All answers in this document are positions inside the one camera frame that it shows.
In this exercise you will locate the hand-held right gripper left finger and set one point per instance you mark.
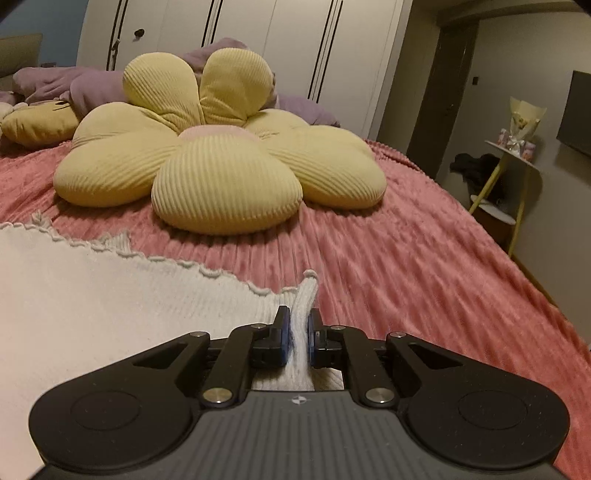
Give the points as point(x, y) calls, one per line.
point(282, 341)

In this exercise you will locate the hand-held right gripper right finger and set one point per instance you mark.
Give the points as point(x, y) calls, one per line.
point(316, 344)

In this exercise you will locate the white ribbed knit sweater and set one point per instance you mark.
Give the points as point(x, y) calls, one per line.
point(101, 295)

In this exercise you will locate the pink ribbed blanket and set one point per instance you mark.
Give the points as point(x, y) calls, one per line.
point(415, 267)

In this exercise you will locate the yellow flower-shaped pillow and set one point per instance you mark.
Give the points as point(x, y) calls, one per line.
point(221, 184)

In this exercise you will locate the dark cloth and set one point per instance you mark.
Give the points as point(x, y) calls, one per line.
point(475, 168)

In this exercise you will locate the yellow-legged side table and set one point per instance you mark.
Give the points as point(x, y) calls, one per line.
point(517, 159)

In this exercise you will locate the dark door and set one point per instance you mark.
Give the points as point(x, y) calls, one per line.
point(443, 101)

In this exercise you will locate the white wardrobe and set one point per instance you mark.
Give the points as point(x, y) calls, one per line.
point(286, 41)

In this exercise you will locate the wrapped flower bouquet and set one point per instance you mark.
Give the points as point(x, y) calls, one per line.
point(524, 115)

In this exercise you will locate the purple duvet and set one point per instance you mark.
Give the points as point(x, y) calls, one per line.
point(92, 85)

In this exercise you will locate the small yellow pillow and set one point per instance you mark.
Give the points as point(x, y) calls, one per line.
point(41, 124)

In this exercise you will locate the olive green headboard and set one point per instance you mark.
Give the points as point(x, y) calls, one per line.
point(18, 53)

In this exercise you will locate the wall-mounted television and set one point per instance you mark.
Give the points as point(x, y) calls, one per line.
point(577, 113)

